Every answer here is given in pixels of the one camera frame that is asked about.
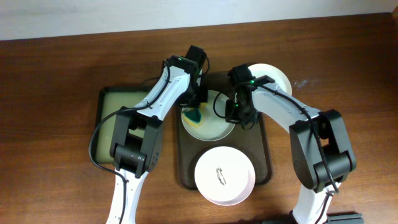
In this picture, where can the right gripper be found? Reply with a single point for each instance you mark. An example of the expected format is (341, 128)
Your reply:
(245, 112)

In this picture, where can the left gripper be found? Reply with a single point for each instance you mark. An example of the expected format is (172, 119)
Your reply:
(195, 101)

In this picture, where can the yellow green sponge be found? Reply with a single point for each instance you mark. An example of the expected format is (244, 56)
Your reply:
(195, 116)

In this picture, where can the white plate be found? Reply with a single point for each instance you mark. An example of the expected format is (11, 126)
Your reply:
(260, 69)
(211, 127)
(224, 176)

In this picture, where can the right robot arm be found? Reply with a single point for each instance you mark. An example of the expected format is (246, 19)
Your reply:
(322, 154)

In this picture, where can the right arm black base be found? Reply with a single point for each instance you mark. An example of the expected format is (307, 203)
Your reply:
(338, 218)

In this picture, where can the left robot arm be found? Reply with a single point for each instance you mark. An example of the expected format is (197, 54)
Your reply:
(137, 137)

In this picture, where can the brown serving tray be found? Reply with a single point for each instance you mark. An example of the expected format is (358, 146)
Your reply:
(253, 143)

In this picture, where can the black soapy water tray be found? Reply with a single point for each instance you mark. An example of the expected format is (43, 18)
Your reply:
(112, 99)

